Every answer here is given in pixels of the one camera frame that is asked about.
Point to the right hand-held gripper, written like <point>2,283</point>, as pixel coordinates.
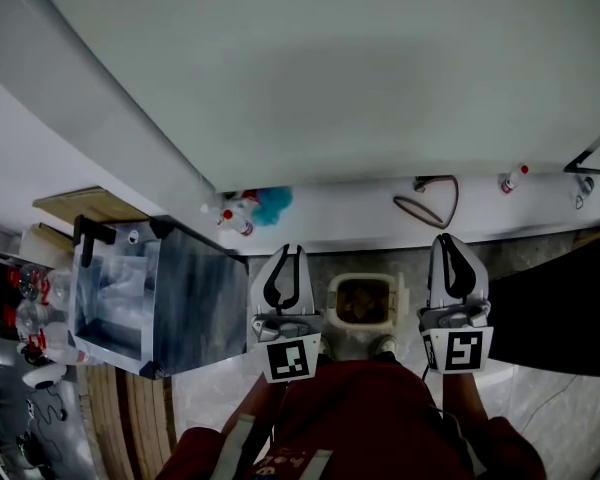
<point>462,350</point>

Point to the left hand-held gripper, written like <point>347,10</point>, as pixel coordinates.
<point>290,358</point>

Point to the white container with brown contents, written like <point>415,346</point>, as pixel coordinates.
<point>362,325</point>

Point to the person's left forearm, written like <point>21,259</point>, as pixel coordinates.
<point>265,398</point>

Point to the person's right forearm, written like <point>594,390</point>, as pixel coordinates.
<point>465,398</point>

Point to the clear water bottle red cap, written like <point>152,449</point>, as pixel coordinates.
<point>240,225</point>
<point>511,183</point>

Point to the brown crumpled waste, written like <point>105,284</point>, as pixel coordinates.
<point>362,300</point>

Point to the blue fluffy duster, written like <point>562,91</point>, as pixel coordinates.
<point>275,205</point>

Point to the white low platform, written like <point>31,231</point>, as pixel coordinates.
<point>340,213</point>

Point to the person's right shoe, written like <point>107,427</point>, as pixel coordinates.
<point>384,345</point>

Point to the crumpled red white wrapper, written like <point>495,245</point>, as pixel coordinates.
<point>250,195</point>

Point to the black cabinet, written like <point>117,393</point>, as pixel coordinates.
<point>555,313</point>

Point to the empty clear plastic bottle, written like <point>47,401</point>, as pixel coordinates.
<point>211,210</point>

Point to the person's red clothing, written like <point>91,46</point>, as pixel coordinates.
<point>360,408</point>

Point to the small clear cup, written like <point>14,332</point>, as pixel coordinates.
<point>586,184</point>

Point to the wooden slatted pallet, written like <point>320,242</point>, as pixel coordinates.
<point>130,418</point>

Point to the wooden board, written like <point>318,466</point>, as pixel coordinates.
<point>90,203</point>

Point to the large white roller screen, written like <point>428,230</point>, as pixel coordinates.
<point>330,68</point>

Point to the pile of clear plastic bottles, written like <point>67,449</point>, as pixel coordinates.
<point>35,313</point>

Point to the white rounded device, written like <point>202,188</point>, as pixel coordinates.
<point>42,375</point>

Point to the black T-shaped bracket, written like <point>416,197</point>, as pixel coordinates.
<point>87,240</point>

